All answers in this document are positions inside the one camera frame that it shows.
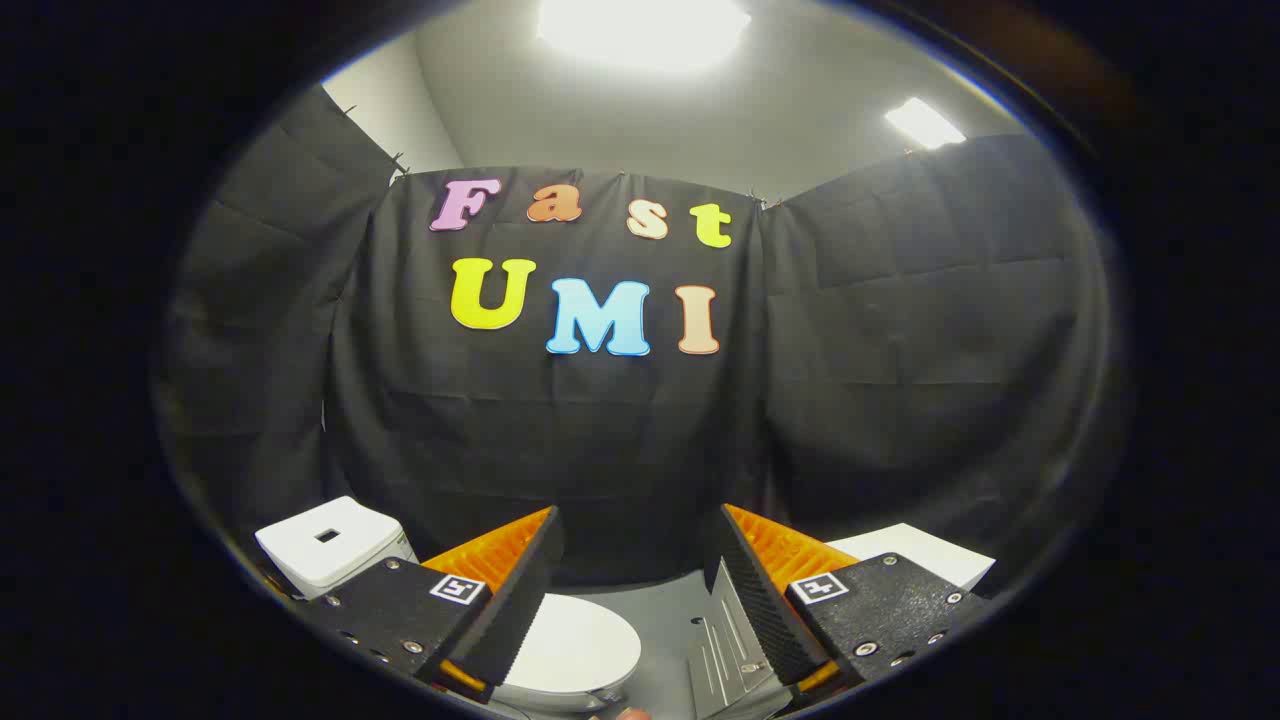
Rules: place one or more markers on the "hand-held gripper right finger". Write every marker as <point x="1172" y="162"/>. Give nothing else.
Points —
<point x="770" y="610"/>

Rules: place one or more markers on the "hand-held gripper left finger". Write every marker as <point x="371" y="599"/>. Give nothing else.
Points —
<point x="515" y="610"/>

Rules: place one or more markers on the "white flat panel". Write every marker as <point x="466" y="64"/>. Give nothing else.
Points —
<point x="930" y="550"/>

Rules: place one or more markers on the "black backdrop cloth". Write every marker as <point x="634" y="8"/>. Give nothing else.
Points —
<point x="600" y="440"/>

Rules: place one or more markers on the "small ceiling light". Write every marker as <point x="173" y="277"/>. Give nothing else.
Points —
<point x="924" y="123"/>

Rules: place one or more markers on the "large ceiling light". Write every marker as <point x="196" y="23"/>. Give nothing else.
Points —
<point x="645" y="30"/>

